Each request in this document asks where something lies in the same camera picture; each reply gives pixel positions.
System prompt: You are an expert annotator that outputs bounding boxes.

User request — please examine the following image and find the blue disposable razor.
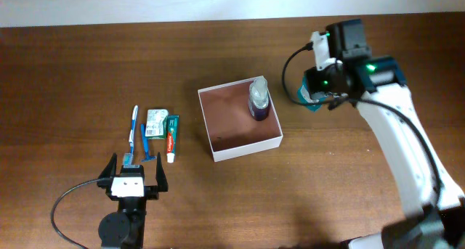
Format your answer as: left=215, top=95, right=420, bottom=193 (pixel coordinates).
left=140, top=123, right=157, bottom=163

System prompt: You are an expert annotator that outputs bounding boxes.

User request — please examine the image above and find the blue mouthwash bottle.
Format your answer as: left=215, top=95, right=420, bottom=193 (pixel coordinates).
left=296, top=77, right=325, bottom=112

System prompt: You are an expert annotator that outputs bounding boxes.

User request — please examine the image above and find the green red toothpaste tube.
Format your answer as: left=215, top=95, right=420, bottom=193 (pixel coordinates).
left=166, top=115, right=179, bottom=163

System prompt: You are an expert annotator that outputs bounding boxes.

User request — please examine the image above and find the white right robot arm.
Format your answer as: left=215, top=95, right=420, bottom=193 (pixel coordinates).
left=305, top=20, right=464, bottom=248

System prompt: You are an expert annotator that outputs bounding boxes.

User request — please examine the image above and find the green white soap box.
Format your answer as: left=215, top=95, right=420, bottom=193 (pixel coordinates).
left=145, top=109, right=169, bottom=139

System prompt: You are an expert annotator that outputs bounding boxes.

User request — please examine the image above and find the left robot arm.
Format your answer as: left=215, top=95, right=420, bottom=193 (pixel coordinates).
left=97, top=154, right=169, bottom=248

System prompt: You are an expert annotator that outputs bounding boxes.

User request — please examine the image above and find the white cardboard box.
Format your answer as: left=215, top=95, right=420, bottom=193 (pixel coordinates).
left=198, top=78, right=283, bottom=162

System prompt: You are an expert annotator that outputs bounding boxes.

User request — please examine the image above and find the blue white toothbrush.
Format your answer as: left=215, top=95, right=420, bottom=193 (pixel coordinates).
left=123, top=105, right=139, bottom=166

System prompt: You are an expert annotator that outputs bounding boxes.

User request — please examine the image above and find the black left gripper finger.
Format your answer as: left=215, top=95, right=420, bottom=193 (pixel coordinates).
left=155, top=152, right=169, bottom=187
left=98, top=153, right=117, bottom=179

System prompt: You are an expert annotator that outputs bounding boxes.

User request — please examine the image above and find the clear bottle with purple liquid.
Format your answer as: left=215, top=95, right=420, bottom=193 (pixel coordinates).
left=248, top=76, right=270, bottom=121

